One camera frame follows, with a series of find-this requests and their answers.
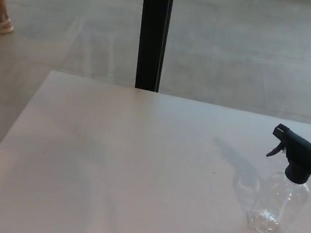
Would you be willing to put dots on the black trigger spray lid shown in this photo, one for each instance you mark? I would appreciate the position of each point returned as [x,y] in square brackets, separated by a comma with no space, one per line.
[307,155]

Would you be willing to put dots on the clear plastic spray bottle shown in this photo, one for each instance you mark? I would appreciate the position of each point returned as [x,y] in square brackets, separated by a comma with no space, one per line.
[284,199]

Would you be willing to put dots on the black vertical window post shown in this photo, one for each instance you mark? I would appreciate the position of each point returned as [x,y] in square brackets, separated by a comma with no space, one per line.
[152,33]

